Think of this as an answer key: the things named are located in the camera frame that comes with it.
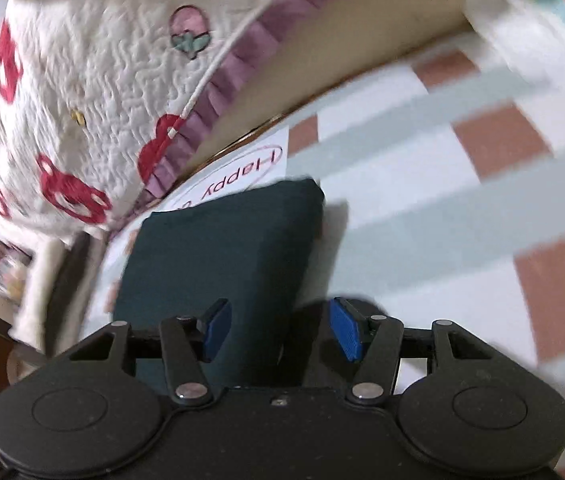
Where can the dark green garment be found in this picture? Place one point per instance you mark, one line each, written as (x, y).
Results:
(222, 260)

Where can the checkered bed sheet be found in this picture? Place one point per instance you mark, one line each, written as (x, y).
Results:
(432, 200)

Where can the white quilted pillow red pattern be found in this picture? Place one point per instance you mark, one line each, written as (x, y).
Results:
(92, 90)

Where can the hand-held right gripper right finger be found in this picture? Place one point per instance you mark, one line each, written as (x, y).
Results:
(345, 329)

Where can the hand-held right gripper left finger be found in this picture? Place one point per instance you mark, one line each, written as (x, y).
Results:
(216, 329)

